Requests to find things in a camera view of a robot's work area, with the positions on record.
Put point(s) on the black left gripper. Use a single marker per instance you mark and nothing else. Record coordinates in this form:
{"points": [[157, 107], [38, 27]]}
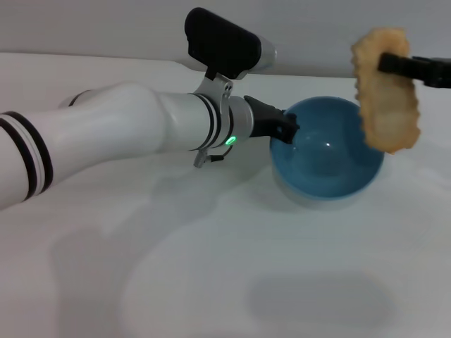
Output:
{"points": [[262, 118]]}

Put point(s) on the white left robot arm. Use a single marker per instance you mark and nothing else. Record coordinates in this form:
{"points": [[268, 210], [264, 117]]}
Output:
{"points": [[105, 134]]}

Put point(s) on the blue bowl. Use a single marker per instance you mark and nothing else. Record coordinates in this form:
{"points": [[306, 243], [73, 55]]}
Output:
{"points": [[324, 169]]}

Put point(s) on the orange striped toy bread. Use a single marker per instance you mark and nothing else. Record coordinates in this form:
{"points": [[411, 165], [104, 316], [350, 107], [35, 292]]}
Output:
{"points": [[384, 95]]}

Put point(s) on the black silver wrist camera box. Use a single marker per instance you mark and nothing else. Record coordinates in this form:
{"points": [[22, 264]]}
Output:
{"points": [[225, 45]]}

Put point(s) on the silver camera mount bracket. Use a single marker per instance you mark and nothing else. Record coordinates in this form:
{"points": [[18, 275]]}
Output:
{"points": [[218, 93]]}

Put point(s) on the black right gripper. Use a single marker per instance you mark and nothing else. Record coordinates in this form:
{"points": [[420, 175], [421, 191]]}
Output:
{"points": [[437, 72]]}

